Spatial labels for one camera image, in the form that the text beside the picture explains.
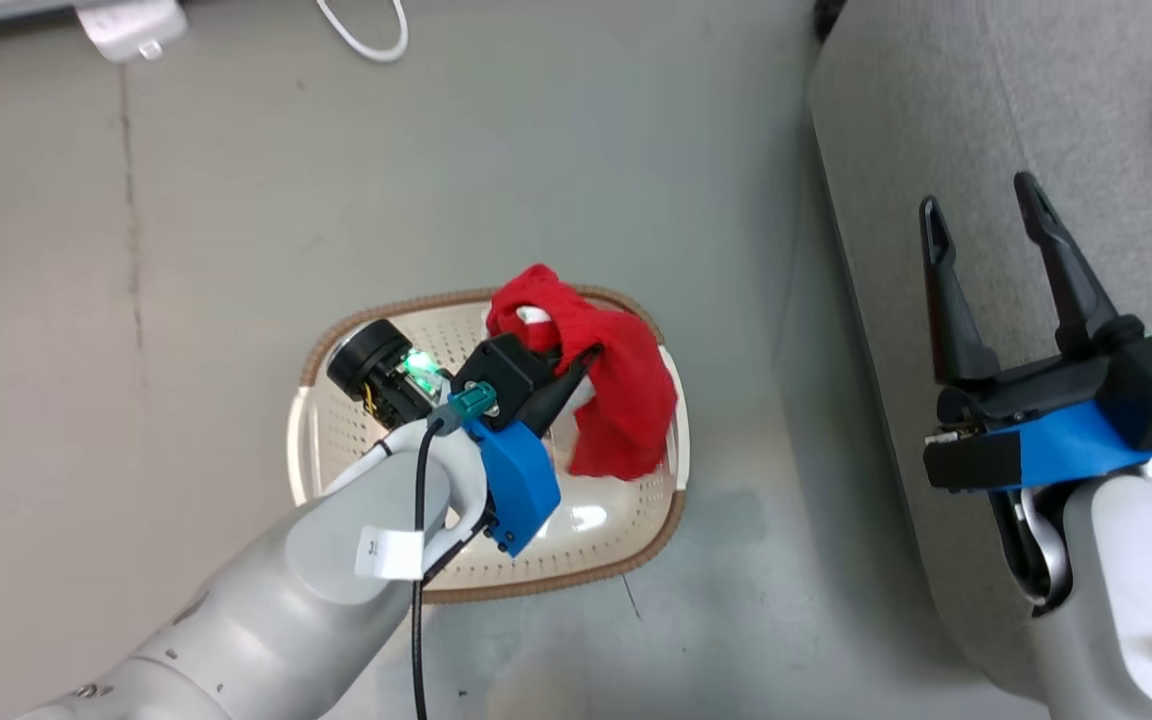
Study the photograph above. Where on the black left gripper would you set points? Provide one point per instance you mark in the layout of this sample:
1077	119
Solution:
506	370

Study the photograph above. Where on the red garment with white trim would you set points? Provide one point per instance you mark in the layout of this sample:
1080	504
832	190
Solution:
626	400

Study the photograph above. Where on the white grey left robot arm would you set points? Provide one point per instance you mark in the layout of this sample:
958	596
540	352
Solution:
266	600

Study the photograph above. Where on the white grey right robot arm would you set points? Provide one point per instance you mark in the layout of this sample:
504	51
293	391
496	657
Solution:
1126	600

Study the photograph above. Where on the grey fabric sofa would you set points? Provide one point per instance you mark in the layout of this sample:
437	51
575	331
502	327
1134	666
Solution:
986	120

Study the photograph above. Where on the beige perforated laundry basket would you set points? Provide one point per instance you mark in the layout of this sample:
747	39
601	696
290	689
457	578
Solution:
616	530

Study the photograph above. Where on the white power adapter box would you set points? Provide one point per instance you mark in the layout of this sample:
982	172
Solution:
131	25

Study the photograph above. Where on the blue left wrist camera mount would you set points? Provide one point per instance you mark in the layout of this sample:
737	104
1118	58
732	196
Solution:
521	480

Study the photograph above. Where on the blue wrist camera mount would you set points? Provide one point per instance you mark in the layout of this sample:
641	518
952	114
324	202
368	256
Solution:
521	480
1066	450

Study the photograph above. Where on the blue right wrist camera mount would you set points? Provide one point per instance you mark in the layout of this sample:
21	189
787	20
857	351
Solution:
1066	450

